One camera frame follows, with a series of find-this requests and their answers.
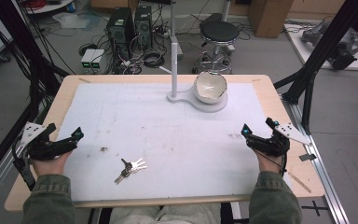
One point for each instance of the black tape piece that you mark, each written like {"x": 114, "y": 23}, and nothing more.
{"x": 307, "y": 157}

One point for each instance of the clear plastic sheet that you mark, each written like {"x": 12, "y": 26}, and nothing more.
{"x": 71, "y": 20}

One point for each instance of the white board with grey device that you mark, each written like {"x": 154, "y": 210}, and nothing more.
{"x": 332, "y": 46}

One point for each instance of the white stand with round base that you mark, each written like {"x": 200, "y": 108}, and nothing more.
{"x": 174, "y": 68}

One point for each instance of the white power supply unit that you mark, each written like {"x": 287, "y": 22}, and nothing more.
{"x": 98, "y": 60}
{"x": 87, "y": 60}

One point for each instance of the bunch of keys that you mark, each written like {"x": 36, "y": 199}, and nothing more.
{"x": 127, "y": 169}

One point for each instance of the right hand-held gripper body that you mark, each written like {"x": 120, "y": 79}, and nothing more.
{"x": 272, "y": 145}

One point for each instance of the large black computer tower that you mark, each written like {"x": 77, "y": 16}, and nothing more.
{"x": 120, "y": 31}

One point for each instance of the small black computer tower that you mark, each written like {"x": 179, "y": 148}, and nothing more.
{"x": 143, "y": 26}

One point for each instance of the round white table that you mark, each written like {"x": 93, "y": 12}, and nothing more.
{"x": 49, "y": 6}

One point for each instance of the white ceramic bowl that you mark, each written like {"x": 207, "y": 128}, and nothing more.
{"x": 210, "y": 88}

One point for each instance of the black round stool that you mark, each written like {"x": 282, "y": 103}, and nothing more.
{"x": 220, "y": 32}

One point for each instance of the person's left hand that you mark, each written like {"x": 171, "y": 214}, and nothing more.
{"x": 49, "y": 167}

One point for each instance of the thin wooden stick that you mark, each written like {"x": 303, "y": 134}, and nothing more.
{"x": 300, "y": 183}

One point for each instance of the white table mat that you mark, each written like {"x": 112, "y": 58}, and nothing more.
{"x": 155, "y": 140}

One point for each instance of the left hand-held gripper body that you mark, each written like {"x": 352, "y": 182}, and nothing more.
{"x": 34, "y": 133}

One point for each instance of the cardboard box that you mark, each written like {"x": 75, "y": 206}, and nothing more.
{"x": 270, "y": 17}

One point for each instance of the person's right hand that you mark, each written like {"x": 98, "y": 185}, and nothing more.
{"x": 270, "y": 164}

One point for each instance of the person's legs grey trousers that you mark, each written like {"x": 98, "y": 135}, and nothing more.
{"x": 167, "y": 214}

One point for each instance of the black metal frame strut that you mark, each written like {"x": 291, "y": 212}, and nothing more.
{"x": 18, "y": 40}
{"x": 320, "y": 46}

